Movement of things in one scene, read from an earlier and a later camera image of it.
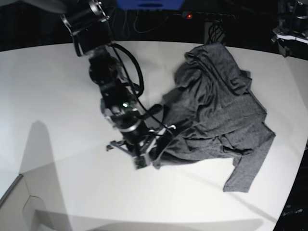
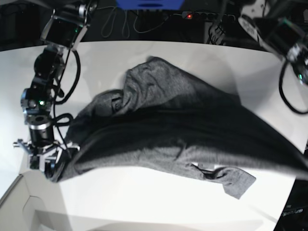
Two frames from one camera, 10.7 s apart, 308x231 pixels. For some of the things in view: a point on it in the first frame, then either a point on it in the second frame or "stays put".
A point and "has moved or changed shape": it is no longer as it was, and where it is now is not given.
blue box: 146,5 stays put
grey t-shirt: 214,114 has moved or changed shape
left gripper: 143,145 -> 39,156
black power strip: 207,17 stays put
